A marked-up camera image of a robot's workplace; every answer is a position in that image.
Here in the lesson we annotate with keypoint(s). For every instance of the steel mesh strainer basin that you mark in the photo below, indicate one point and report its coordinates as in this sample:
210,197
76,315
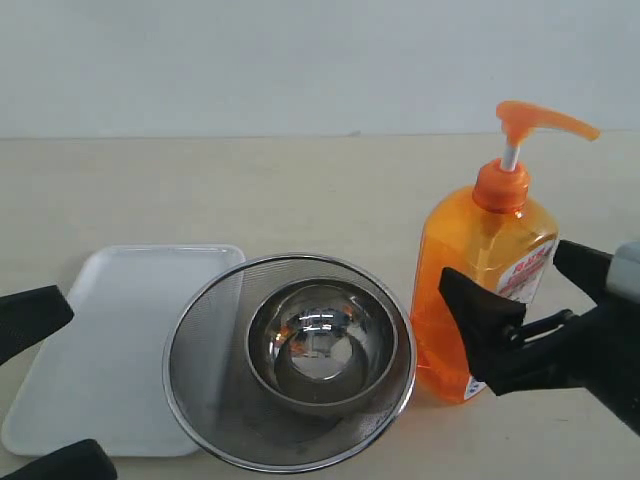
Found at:
216,400

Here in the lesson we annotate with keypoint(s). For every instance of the small stainless steel bowl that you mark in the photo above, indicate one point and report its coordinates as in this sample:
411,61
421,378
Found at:
321,347

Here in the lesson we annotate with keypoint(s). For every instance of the white plastic tray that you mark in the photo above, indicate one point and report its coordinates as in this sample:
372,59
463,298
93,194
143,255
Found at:
100,377

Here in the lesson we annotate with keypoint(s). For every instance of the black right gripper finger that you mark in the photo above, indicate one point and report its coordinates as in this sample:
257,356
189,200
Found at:
585,267
487,323

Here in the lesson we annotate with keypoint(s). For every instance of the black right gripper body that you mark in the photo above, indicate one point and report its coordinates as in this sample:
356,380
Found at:
597,351

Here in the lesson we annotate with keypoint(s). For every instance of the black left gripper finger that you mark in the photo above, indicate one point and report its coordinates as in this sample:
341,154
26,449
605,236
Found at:
28,317
81,460

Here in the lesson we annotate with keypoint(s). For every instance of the orange soap pump bottle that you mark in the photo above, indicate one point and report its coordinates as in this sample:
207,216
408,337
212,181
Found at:
493,233

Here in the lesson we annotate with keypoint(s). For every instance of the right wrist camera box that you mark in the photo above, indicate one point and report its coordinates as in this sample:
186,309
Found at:
623,276

